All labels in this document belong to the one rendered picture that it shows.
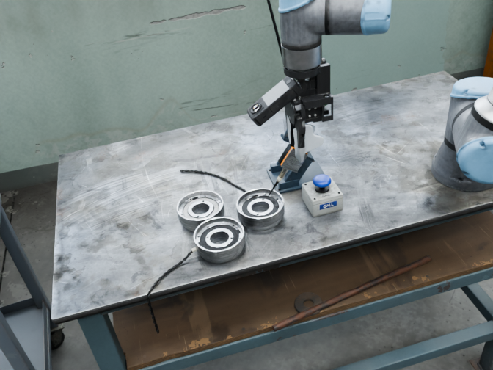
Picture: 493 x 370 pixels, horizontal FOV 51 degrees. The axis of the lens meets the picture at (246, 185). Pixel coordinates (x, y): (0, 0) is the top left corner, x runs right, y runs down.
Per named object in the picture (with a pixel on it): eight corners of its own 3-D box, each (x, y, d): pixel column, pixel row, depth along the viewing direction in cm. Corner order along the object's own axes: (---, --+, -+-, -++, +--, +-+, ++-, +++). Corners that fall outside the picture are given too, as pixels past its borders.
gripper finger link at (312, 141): (326, 164, 107) (324, 123, 103) (299, 169, 107) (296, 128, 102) (321, 157, 110) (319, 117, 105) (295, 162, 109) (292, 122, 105)
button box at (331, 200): (313, 218, 112) (312, 200, 109) (301, 199, 118) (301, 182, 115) (347, 208, 114) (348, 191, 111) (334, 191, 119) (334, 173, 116)
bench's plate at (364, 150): (54, 327, 98) (50, 319, 97) (61, 161, 145) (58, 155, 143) (592, 181, 116) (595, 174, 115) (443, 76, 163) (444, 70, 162)
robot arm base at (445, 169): (474, 148, 127) (481, 113, 121) (515, 182, 116) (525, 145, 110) (419, 161, 125) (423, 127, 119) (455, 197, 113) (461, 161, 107)
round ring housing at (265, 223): (291, 225, 111) (290, 211, 109) (244, 238, 109) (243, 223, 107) (276, 197, 119) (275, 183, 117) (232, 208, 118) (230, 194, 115)
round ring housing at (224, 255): (235, 225, 113) (233, 211, 110) (253, 255, 105) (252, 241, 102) (190, 240, 111) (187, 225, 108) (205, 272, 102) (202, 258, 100)
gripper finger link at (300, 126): (307, 150, 103) (304, 109, 99) (300, 151, 103) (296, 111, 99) (300, 140, 107) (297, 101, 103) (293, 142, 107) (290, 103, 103)
